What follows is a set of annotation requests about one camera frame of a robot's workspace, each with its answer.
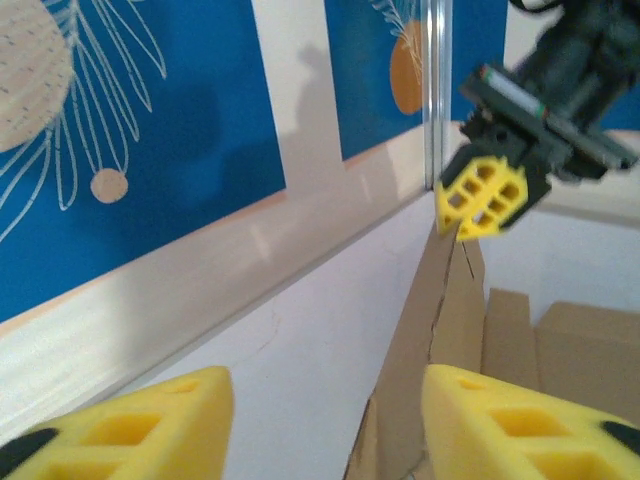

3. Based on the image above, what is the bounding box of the aluminium frame post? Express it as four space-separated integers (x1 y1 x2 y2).
421 0 452 192

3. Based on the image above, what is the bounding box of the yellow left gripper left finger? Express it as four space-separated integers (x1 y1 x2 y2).
0 365 235 480

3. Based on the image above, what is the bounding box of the brown cardboard box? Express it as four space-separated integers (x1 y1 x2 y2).
343 219 640 480

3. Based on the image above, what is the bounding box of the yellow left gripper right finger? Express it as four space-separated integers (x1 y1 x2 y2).
421 364 640 480

